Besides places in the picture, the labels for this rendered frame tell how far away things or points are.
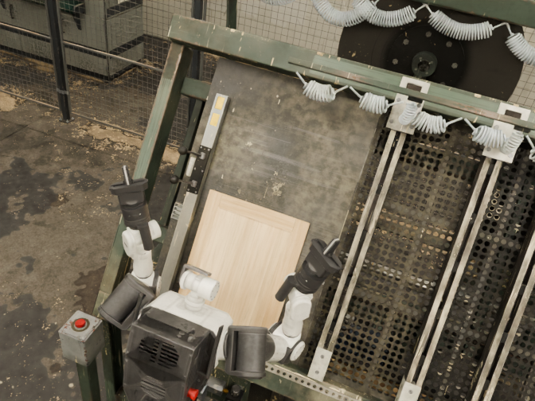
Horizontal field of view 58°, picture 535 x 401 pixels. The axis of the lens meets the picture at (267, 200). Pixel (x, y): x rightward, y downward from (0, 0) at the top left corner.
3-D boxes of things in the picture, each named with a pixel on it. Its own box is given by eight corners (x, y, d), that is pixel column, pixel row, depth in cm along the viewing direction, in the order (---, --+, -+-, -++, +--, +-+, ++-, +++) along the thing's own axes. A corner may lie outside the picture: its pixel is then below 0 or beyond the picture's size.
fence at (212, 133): (154, 307, 207) (150, 309, 203) (219, 95, 199) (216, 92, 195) (165, 311, 206) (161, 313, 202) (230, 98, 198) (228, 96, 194)
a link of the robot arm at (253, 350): (274, 371, 152) (259, 372, 140) (247, 369, 155) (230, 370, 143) (275, 333, 155) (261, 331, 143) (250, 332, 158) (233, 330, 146)
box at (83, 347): (63, 357, 197) (57, 330, 186) (81, 336, 206) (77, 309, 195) (87, 368, 194) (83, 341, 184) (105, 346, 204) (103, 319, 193)
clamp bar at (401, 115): (305, 367, 193) (295, 391, 170) (400, 82, 183) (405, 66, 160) (328, 377, 191) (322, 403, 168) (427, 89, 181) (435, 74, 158)
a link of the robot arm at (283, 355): (290, 370, 172) (269, 371, 152) (263, 348, 178) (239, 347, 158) (307, 343, 173) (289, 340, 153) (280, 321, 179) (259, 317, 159)
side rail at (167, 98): (112, 284, 218) (99, 290, 207) (181, 48, 208) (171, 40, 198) (123, 289, 217) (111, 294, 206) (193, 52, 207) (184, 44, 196)
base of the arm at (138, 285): (131, 332, 160) (123, 336, 149) (103, 309, 161) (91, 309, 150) (162, 297, 163) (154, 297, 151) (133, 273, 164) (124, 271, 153)
